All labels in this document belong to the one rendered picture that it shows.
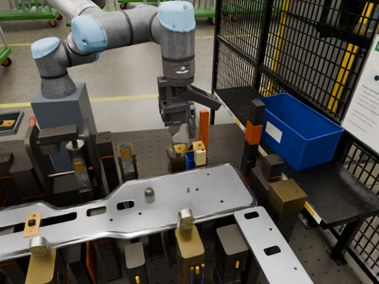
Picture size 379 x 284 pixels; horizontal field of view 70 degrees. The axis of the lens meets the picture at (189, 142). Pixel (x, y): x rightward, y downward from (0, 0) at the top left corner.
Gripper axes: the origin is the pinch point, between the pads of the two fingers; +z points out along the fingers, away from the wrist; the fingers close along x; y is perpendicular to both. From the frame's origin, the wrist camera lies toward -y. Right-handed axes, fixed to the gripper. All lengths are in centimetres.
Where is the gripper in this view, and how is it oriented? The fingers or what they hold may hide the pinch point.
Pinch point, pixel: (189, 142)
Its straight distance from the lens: 76.3
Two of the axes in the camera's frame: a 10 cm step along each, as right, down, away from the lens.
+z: 0.2, 8.1, 5.9
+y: -9.6, 1.8, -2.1
